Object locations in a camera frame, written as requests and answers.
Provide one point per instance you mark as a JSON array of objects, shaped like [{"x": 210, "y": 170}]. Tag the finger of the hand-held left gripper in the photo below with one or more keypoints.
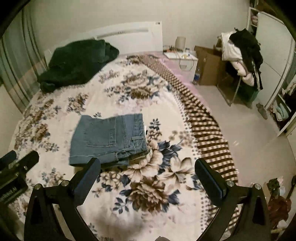
[
  {"x": 8, "y": 158},
  {"x": 27, "y": 161}
]

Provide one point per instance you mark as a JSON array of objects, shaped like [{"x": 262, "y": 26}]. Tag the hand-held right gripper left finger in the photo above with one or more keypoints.
[{"x": 89, "y": 177}]

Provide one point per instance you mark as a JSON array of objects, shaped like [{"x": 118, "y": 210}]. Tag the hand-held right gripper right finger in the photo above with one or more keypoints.
[{"x": 208, "y": 182}]

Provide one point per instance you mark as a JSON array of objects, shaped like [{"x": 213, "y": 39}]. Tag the large blue jeans pants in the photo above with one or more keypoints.
[{"x": 101, "y": 134}]

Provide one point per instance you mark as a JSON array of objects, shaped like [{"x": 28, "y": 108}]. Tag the folded blue jeans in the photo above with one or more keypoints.
[{"x": 115, "y": 162}]

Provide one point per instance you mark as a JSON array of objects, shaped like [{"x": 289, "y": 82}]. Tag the brown checkered blanket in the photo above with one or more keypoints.
[{"x": 203, "y": 129}]

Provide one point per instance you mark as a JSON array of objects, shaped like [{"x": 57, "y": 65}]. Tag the floral covered bed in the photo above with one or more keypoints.
[{"x": 143, "y": 185}]

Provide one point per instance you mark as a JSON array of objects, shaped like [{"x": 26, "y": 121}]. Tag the dark red cloth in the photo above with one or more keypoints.
[{"x": 278, "y": 204}]

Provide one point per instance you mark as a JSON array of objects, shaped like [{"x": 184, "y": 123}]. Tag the grey slipper on floor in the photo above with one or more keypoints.
[{"x": 262, "y": 111}]

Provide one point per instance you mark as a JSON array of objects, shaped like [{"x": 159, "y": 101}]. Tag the chair with metal legs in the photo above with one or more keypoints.
[{"x": 227, "y": 91}]

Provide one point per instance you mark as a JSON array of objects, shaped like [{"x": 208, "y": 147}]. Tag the green storage box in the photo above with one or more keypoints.
[{"x": 249, "y": 95}]

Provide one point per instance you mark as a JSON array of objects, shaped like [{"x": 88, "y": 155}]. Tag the green striped curtain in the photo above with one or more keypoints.
[{"x": 18, "y": 62}]

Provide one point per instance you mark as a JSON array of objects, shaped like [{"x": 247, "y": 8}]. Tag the plastic bottle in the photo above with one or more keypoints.
[{"x": 196, "y": 76}]

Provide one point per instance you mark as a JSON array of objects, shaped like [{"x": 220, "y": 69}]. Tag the dark green plush blanket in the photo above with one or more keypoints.
[{"x": 74, "y": 62}]

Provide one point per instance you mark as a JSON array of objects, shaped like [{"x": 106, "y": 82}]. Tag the pink bed sheet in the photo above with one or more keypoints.
[{"x": 178, "y": 74}]

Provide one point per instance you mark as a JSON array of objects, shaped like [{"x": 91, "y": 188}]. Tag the large cardboard box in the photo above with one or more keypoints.
[{"x": 208, "y": 67}]

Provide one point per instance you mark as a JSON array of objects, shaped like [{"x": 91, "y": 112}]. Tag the white nightstand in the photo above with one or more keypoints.
[{"x": 185, "y": 61}]

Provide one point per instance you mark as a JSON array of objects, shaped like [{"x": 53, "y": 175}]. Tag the pile of white clothes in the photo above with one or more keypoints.
[{"x": 232, "y": 52}]

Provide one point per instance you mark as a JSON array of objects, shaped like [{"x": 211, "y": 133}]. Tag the black garment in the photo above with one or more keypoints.
[{"x": 247, "y": 46}]

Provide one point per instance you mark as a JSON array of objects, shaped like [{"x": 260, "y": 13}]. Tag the white bedside lamp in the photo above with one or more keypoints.
[{"x": 180, "y": 42}]

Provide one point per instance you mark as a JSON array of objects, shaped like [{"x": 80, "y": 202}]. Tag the white wardrobe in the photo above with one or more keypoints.
[{"x": 270, "y": 53}]

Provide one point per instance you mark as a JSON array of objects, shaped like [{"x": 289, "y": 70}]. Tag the white bed headboard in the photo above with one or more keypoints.
[{"x": 129, "y": 39}]

